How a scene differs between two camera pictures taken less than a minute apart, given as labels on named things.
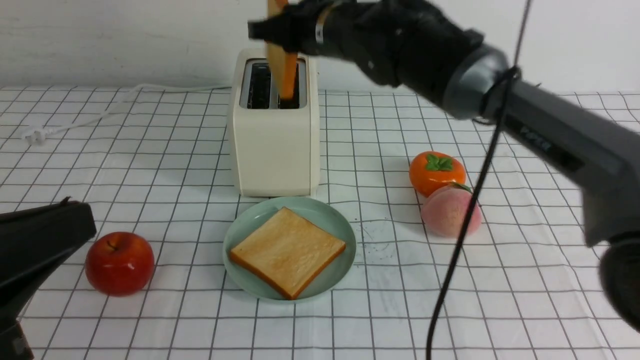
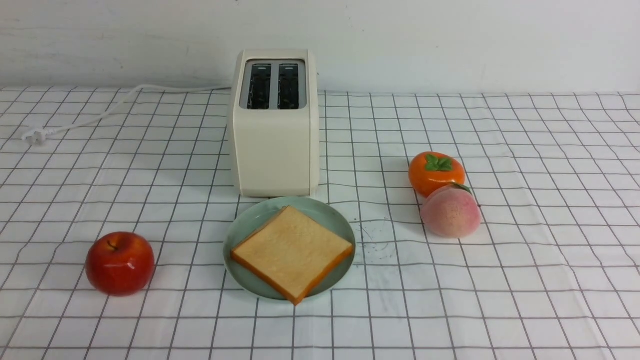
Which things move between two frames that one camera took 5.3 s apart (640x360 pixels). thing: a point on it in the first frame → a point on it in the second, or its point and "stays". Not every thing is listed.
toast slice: x=283 y=63 → x=291 y=253
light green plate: x=250 y=218 stays
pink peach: x=445 y=210 stays
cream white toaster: x=275 y=143 stays
